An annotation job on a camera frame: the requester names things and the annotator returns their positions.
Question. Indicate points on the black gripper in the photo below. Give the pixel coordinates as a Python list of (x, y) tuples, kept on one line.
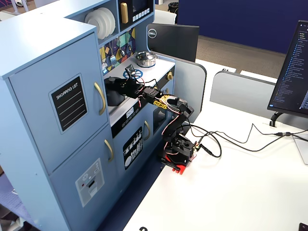
[(123, 84)]

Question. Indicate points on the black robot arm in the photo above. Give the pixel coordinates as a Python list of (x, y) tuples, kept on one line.
[(178, 122)]

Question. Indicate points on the steel toy pot with lid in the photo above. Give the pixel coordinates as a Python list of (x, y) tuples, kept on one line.
[(145, 59)]

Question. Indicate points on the gray toy pot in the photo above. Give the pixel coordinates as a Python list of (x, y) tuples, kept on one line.
[(114, 98)]

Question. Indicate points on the metal toy spatula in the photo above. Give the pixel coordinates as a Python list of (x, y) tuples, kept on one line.
[(112, 60)]

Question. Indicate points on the metal toy ladle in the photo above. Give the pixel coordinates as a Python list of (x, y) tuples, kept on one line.
[(122, 53)]

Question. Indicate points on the gold stove knob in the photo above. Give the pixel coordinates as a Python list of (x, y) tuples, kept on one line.
[(170, 75)]

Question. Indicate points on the gray rounded desk divider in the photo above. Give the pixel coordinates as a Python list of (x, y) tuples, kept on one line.
[(190, 91)]

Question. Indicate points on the black Dell monitor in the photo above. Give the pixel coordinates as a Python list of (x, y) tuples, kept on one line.
[(173, 41)]

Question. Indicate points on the white toy plate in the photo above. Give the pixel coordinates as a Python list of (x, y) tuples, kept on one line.
[(108, 22), (113, 21), (95, 24)]

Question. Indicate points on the white chair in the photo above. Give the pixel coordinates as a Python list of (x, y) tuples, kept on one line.
[(164, 16)]

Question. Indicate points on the blue toy kitchen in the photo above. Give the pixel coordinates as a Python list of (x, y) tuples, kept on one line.
[(36, 101)]

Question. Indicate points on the black trash bin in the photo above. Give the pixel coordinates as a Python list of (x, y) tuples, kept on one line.
[(173, 7)]

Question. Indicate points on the red table clamp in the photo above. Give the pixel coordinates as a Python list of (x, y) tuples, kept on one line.
[(180, 169)]

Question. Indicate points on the gray long desk divider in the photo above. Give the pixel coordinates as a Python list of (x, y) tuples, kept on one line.
[(240, 92)]

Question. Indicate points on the small black round object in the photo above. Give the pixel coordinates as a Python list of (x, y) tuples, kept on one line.
[(143, 229)]

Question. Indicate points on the black monitor showing code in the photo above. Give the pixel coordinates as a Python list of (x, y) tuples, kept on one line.
[(291, 72)]

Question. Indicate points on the silver monitor stand base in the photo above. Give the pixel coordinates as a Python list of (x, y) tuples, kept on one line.
[(302, 149)]

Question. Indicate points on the dark phone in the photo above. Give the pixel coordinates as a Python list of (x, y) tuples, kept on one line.
[(304, 227)]

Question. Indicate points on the small wrist camera board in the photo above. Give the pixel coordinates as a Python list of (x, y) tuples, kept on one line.
[(130, 71)]

